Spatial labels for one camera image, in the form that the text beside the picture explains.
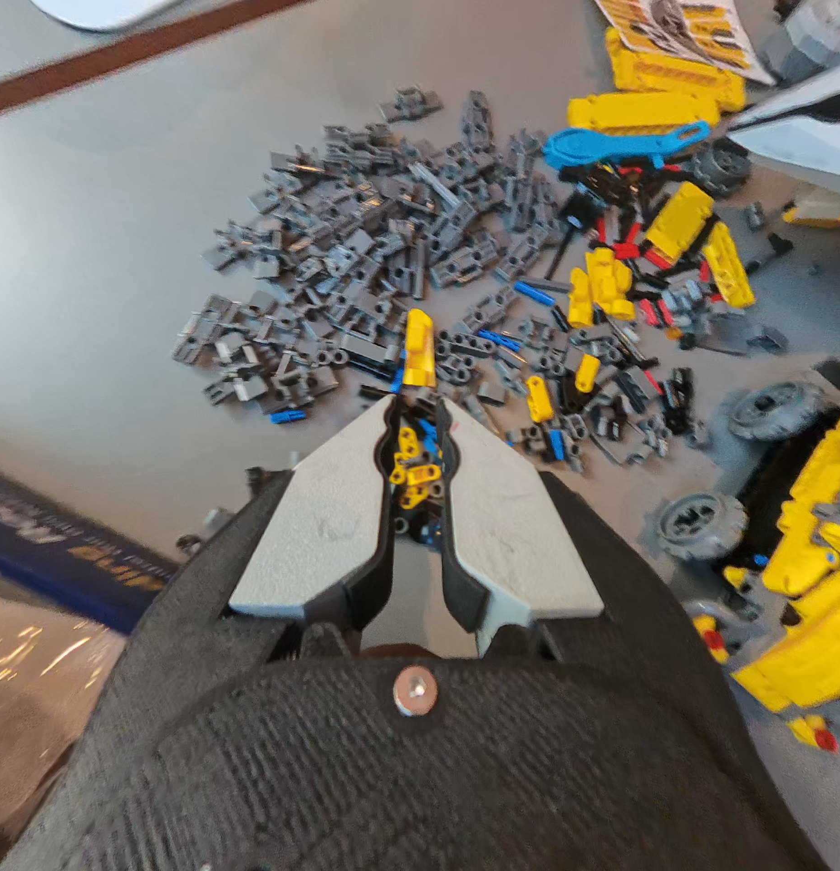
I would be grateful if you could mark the yellow curved brick piece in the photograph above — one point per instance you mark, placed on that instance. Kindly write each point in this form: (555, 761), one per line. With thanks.
(580, 299)
(420, 347)
(610, 282)

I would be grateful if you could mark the grey wheel hub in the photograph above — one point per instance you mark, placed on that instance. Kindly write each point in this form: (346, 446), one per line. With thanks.
(723, 163)

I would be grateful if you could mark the grey brick motor block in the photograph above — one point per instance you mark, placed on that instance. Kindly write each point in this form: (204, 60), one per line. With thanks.
(808, 41)

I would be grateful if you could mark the grey desk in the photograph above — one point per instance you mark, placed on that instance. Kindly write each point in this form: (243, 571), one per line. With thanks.
(25, 47)
(120, 306)

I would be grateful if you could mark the blue brick separator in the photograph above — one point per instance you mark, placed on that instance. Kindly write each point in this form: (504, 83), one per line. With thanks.
(597, 146)

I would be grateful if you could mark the yellow toy brick vehicle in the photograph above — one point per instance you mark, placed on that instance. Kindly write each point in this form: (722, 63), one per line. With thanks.
(814, 544)

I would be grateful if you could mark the yellow large frame panel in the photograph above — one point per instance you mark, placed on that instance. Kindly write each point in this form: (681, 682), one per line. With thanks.
(671, 75)

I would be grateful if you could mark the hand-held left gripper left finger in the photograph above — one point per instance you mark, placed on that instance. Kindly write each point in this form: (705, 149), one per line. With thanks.
(324, 531)

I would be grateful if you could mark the yellow wide panel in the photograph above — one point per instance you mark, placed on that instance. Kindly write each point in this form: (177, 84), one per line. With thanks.
(678, 221)

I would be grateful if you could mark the blue cardboard box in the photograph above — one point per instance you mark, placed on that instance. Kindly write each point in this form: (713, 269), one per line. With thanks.
(52, 537)

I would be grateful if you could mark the yellow thick beam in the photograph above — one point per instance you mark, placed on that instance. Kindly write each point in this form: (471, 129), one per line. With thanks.
(729, 265)

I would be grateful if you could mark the pile of loose brick pieces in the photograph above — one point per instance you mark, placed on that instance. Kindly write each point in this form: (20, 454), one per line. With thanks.
(365, 224)

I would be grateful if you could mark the yellow long panel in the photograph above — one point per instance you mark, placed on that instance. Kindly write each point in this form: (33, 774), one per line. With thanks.
(637, 112)

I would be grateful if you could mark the silver stand base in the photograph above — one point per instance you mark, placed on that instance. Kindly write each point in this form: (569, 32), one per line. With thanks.
(100, 10)

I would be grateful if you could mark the yellow grey sticker sheet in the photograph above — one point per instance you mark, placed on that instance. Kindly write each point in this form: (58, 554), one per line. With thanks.
(685, 27)

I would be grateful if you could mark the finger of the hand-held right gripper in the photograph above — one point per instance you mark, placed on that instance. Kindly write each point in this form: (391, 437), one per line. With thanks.
(814, 150)
(821, 88)

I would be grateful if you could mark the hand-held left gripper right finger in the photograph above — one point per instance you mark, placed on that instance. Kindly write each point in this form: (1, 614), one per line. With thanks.
(515, 531)

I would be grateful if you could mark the black wheel rim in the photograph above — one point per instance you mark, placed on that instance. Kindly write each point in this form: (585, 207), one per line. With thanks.
(583, 204)

